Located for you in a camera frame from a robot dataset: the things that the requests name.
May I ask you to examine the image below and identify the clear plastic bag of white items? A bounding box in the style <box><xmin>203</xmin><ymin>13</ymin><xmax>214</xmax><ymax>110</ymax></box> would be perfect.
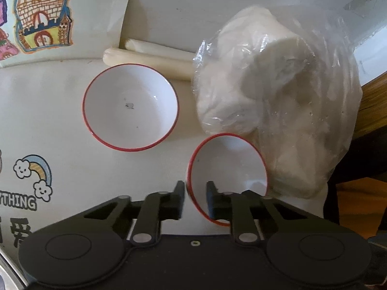
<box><xmin>191</xmin><ymin>4</ymin><xmax>363</xmax><ymax>200</ymax></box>

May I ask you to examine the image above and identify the white printed table mat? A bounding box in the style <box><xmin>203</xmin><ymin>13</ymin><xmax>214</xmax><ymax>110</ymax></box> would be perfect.
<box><xmin>0</xmin><ymin>55</ymin><xmax>330</xmax><ymax>259</ymax></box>

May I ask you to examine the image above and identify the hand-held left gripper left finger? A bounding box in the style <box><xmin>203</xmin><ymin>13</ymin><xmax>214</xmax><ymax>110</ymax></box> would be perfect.
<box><xmin>48</xmin><ymin>181</ymin><xmax>186</xmax><ymax>245</ymax></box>

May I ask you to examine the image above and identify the coloured houses drawing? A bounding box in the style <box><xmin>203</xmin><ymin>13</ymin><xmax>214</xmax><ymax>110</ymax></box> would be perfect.
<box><xmin>0</xmin><ymin>0</ymin><xmax>138</xmax><ymax>68</ymax></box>

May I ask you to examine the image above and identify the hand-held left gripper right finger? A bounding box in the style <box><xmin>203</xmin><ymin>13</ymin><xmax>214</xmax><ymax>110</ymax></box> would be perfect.
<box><xmin>206</xmin><ymin>181</ymin><xmax>341</xmax><ymax>245</ymax></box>

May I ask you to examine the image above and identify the white paper roll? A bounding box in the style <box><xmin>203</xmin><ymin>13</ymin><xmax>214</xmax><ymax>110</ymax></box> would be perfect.
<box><xmin>103</xmin><ymin>48</ymin><xmax>197</xmax><ymax>80</ymax></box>
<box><xmin>125</xmin><ymin>38</ymin><xmax>197</xmax><ymax>58</ymax></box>

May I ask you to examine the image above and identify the white bowl with red rim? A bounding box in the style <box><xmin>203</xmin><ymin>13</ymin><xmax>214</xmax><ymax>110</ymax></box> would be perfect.
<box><xmin>185</xmin><ymin>133</ymin><xmax>268</xmax><ymax>228</ymax></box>
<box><xmin>82</xmin><ymin>63</ymin><xmax>179</xmax><ymax>152</ymax></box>

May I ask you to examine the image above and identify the wooden frame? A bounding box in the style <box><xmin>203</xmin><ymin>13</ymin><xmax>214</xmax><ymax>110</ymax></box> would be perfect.
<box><xmin>352</xmin><ymin>72</ymin><xmax>387</xmax><ymax>141</ymax></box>

